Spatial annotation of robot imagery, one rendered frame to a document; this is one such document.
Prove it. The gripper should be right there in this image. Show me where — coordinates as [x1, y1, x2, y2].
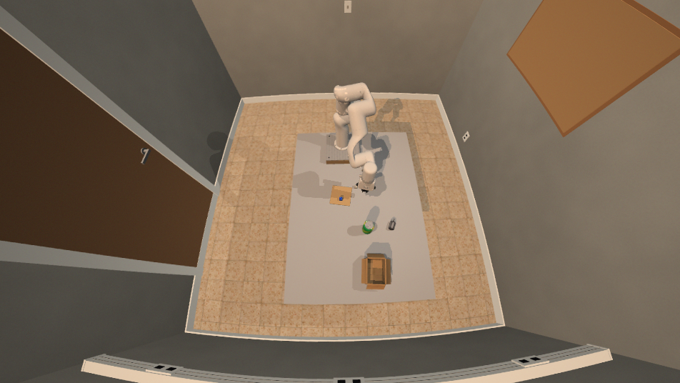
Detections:
[356, 177, 376, 192]

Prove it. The orange flat square mat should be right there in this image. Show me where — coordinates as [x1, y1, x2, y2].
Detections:
[330, 185, 352, 206]

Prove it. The green drink can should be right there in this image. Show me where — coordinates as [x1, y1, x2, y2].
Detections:
[362, 220, 374, 234]

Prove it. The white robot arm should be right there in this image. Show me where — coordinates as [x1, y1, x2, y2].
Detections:
[334, 83, 377, 184]

